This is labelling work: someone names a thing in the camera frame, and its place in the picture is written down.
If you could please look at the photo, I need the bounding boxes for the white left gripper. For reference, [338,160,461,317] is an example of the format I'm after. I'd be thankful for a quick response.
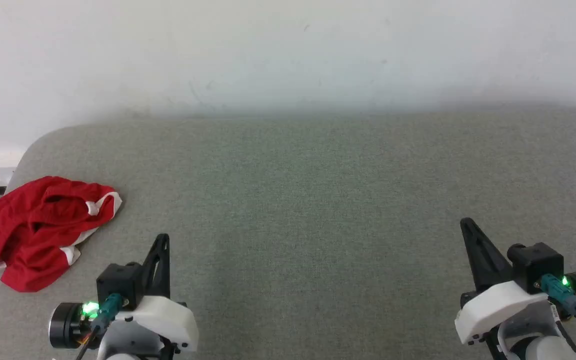
[113,233,200,354]

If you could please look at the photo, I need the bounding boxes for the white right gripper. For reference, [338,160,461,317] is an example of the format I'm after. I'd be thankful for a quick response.
[454,217,552,346]

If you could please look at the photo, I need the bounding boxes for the red shorts with white trim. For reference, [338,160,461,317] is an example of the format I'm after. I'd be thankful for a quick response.
[0,175,123,293]

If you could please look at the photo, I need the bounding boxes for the grey fabric sofa cushion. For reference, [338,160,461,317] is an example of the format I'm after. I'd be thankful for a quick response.
[0,102,576,360]

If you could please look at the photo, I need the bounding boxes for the left arm teal-plug black cable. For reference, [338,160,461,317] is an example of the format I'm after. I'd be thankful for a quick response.
[74,293,125,360]

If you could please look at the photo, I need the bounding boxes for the arm teal-plug black cable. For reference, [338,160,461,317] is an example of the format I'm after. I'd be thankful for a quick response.
[539,273,576,334]
[74,293,125,360]

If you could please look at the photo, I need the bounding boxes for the right arm teal-plug black cable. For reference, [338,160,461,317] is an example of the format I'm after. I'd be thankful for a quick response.
[539,273,576,334]

